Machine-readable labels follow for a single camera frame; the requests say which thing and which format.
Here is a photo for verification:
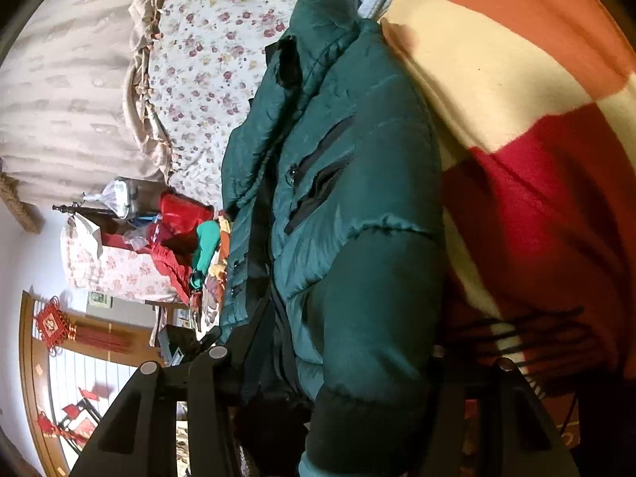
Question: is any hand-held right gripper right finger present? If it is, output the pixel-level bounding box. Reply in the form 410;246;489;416
430;343;582;477

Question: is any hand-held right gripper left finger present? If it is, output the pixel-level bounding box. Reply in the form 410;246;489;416
70;301;279;477

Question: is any green puffer jacket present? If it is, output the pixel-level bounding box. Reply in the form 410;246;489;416
219;0;448;477

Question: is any red garment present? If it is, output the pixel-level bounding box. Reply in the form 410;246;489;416
148;241;196;305

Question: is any green cloth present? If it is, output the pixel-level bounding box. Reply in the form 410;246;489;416
190;221;223;290

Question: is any floral pillow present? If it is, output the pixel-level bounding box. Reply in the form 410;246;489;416
61;217;188;305

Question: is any red plastic bag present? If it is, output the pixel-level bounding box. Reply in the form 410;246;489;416
158;191;215;240

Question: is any wooden framed window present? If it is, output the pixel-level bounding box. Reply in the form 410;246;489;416
19;291;167;477

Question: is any floral bed sheet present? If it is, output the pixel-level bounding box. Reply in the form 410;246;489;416
144;0;359;219

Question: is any beige ruffled bedspread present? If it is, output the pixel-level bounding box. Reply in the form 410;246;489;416
0;0;200;234

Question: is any red orange checkered blanket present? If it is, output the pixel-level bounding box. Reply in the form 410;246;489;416
380;0;636;458

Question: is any red knot wall decoration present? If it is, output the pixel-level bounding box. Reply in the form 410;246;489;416
34;295;155;359

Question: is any beige braided rope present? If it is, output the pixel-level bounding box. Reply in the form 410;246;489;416
0;173;45;235

